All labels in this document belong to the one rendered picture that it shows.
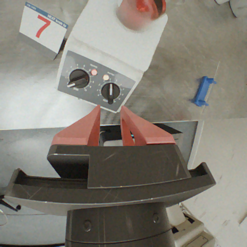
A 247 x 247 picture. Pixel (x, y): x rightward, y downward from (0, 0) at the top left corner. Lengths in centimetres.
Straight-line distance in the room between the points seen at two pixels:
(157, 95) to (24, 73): 30
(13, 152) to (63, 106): 109
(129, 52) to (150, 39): 4
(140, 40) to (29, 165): 128
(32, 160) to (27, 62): 108
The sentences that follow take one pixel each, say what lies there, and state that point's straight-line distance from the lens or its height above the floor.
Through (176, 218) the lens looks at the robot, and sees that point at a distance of 81.
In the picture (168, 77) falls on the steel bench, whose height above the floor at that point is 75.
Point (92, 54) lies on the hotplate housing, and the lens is 19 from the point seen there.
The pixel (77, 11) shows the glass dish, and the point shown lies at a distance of 30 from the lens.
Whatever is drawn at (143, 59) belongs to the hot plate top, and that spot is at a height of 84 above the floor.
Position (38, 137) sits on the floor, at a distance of 114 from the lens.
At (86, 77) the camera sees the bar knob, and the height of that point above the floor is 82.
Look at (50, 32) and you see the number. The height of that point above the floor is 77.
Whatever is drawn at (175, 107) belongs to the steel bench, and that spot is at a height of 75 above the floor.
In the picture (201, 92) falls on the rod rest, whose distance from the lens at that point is 42.
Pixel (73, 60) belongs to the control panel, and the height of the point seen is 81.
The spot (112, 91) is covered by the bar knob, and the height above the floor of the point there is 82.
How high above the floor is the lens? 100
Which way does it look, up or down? 65 degrees down
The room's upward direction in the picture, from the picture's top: 127 degrees clockwise
